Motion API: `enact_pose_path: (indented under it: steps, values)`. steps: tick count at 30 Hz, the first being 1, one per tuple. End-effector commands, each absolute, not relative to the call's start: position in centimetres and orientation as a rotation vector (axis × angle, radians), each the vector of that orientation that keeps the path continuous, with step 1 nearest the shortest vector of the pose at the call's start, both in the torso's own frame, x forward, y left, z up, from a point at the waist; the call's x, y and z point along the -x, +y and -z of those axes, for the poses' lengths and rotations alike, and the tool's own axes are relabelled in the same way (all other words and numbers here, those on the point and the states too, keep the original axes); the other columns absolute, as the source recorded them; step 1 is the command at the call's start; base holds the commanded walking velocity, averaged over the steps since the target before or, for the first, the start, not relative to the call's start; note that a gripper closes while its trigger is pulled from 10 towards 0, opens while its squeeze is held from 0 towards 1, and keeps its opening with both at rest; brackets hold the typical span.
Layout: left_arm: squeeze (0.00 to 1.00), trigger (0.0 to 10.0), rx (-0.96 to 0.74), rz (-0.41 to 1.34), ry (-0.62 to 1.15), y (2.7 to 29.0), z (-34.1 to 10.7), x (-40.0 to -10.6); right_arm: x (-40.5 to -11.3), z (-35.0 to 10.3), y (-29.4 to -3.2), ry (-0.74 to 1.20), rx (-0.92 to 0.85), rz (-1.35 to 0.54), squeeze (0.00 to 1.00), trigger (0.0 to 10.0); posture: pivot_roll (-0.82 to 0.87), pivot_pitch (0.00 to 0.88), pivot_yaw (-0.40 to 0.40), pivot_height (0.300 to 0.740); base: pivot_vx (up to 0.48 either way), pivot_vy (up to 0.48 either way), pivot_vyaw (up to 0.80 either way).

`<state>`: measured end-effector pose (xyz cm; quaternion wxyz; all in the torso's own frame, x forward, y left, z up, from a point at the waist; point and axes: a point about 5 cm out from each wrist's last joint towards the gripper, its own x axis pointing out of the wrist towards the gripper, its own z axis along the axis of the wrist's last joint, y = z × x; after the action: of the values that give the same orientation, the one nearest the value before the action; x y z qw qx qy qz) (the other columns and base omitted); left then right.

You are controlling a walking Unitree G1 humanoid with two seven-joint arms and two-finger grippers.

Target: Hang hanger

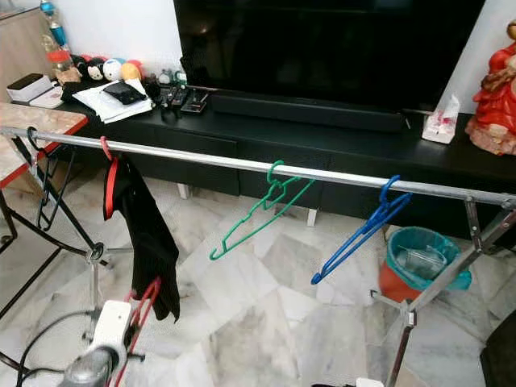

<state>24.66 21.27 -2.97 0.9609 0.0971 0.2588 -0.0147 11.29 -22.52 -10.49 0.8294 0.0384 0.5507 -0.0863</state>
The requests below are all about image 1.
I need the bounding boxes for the salmon pink plastic hanger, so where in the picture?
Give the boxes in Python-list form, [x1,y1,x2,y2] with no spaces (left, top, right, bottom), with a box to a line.
[113,277,164,387]

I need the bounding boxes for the red plastic clothes hanger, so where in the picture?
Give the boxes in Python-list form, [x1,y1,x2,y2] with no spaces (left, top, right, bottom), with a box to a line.
[99,135,122,220]

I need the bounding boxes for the green plastic clothes hanger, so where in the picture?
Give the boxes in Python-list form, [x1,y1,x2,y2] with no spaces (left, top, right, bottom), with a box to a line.
[208,160,315,261]

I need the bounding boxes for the blue plastic clothes hanger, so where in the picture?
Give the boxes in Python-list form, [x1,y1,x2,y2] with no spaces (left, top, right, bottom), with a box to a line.
[310,175,414,285]

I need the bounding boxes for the white box black lid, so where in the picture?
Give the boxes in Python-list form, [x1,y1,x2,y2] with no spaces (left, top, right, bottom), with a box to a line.
[6,73,53,103]

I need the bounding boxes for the white paper sheets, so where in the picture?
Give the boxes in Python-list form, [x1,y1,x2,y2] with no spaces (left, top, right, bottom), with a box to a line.
[73,79,154,124]

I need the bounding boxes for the red lid glass jar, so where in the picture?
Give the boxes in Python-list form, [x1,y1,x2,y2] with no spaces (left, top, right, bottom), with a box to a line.
[46,48,73,77]

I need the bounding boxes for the red black round toy figure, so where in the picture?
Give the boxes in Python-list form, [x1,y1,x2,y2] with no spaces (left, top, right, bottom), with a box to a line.
[70,55,89,77]

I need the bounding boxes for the light wooden sideboard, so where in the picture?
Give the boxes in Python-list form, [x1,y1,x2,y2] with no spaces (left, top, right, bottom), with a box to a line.
[0,6,49,81]

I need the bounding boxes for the black polo shirt red collar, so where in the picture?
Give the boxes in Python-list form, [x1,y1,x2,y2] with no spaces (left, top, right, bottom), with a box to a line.
[106,153,182,322]

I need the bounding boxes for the black pouch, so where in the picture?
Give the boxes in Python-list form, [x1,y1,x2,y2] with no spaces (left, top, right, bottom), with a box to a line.
[102,81,148,106]

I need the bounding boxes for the white round toy figure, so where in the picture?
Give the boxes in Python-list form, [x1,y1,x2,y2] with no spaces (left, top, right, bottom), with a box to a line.
[103,58,124,81]

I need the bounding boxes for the blue gold ornament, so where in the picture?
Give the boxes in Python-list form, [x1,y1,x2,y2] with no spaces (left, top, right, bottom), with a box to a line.
[39,0,69,49]

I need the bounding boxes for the orange round toy figure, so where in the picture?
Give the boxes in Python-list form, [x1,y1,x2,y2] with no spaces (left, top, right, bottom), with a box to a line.
[121,59,144,81]

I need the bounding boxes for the silver metal clothes rack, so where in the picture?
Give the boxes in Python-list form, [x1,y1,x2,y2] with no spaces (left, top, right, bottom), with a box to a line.
[0,125,516,387]

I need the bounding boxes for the black television console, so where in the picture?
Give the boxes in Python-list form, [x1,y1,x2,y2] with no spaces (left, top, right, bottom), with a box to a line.
[60,77,516,243]

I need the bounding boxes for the black soundbar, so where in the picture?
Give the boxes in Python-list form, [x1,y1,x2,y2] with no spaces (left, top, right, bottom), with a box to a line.
[210,90,406,132]

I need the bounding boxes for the black flat screen television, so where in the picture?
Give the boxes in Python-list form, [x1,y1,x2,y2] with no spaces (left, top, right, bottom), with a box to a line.
[173,0,485,110]

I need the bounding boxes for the orange bin with teal liner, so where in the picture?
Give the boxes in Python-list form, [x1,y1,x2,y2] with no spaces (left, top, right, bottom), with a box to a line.
[377,226,472,303]

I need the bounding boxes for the white tissue pack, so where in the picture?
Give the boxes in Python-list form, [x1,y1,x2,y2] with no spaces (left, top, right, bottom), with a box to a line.
[422,94,462,146]

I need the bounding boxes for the red robed figurine statue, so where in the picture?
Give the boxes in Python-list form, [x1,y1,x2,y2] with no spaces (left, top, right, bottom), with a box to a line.
[465,20,516,156]

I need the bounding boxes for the dark fabric sofa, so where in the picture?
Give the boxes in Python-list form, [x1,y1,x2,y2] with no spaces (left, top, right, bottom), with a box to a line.
[480,310,516,387]

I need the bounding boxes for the black wire clothes hanger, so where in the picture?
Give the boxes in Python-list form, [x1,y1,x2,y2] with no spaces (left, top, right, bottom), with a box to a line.
[26,127,77,232]

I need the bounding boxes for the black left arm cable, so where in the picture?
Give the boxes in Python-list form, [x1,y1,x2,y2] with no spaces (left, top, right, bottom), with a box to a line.
[16,310,94,387]

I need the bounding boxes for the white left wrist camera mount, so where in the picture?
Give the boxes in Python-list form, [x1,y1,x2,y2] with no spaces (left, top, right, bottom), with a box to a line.
[85,300,134,364]

